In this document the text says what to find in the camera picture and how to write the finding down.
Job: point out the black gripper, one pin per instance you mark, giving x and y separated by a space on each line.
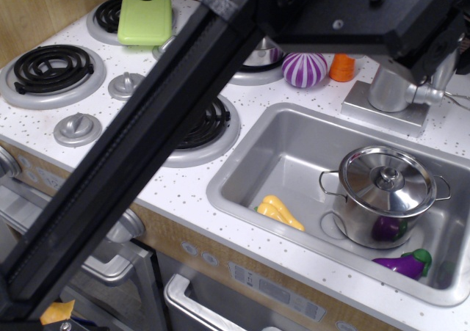
425 34

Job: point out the silver faucet lever handle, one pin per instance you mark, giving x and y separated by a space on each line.
431 92

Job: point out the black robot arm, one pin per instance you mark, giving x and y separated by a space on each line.
211 47

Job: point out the silver toy faucet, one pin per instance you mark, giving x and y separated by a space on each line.
382 103

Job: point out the orange toy carrot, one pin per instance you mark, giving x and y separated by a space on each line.
342 68

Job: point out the purple white toy onion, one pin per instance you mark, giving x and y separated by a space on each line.
304 70

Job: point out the small steel saucepan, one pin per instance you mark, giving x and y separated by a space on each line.
265 53

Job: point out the steel pot with lid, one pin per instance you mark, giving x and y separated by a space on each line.
381 195

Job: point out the back right black burner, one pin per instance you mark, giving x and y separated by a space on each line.
251 76

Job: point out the black burner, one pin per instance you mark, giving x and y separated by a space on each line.
50 77
215 132
102 23
251 76

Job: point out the grey toy sink basin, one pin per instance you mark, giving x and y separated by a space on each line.
291 152

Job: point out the front right black burner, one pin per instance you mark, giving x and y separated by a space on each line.
215 132

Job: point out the purple toy eggplant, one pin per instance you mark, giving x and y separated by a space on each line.
415 264

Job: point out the silver stovetop knob back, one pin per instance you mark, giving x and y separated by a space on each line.
158 51

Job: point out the silver stovetop knob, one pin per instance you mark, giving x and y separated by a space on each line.
123 86
158 51
77 130

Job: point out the green toy cutting board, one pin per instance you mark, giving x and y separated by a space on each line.
145 22

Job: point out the silver stovetop knob middle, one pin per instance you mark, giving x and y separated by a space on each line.
123 86

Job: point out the back left black burner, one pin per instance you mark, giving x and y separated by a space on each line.
102 23

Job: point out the silver oven front knob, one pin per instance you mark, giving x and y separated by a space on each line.
128 226

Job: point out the silver stovetop knob front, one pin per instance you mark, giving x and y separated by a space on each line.
77 130

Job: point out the front left black burner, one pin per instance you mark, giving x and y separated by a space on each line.
50 77

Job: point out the silver far left knob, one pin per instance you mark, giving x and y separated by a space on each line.
9 166

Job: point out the yellow cloth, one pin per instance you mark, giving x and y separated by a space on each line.
57 311

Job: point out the silver dishwasher door handle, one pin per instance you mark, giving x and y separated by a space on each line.
175 296

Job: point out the silver oven door handle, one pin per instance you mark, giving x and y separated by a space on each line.
112 273

